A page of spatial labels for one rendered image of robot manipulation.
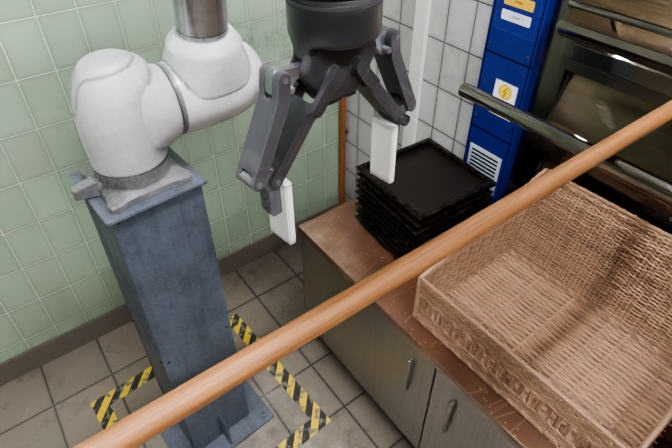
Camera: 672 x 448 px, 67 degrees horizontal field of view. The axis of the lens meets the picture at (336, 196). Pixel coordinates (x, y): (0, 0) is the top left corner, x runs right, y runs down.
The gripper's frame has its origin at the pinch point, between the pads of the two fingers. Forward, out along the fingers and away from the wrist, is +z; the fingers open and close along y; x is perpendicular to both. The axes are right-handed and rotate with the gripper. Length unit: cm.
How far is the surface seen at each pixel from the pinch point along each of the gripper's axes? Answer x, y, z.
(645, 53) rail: 1, -83, 9
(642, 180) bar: 15, -54, 18
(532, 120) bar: -7, -57, 17
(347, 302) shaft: 2.0, 0.2, 14.3
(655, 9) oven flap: -3, -91, 3
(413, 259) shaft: 2.9, -10.4, 14.0
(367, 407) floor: -32, -43, 134
